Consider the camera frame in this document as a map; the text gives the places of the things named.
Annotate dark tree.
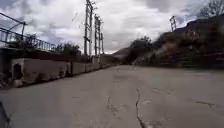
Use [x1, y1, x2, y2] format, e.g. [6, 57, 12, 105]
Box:
[126, 35, 154, 64]

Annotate grey cracked concrete road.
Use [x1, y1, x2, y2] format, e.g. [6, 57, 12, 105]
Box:
[0, 64, 224, 128]

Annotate bushes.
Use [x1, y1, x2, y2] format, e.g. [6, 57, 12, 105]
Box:
[54, 42, 83, 58]

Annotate small lattice pylon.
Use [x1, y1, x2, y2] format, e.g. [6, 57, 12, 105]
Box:
[169, 15, 178, 33]

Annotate overgrown hillside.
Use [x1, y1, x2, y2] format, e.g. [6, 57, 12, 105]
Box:
[113, 14, 224, 70]

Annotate metal railing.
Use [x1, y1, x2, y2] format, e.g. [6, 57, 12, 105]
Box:
[0, 12, 58, 53]

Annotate bare tree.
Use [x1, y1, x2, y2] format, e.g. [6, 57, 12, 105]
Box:
[198, 0, 224, 18]

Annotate concrete barrier wall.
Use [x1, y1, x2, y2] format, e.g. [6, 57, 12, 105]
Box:
[10, 57, 116, 88]

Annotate dark wall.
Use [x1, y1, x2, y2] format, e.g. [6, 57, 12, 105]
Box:
[0, 46, 94, 79]

